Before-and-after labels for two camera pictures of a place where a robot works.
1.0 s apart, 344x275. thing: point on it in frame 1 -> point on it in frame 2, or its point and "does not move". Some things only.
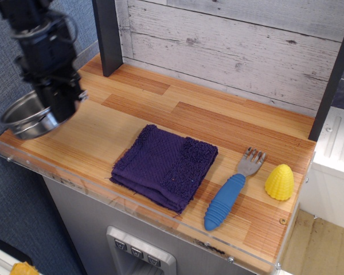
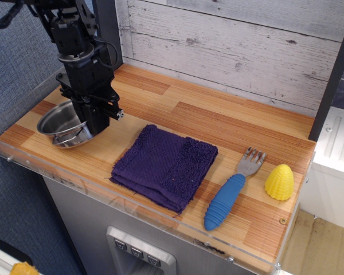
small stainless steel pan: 26,117 -> 62,122
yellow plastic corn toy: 280,183 does not move
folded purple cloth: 163,168 does not move
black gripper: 46,60 -> 89,84
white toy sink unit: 329,191 does not move
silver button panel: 132,255 does not move
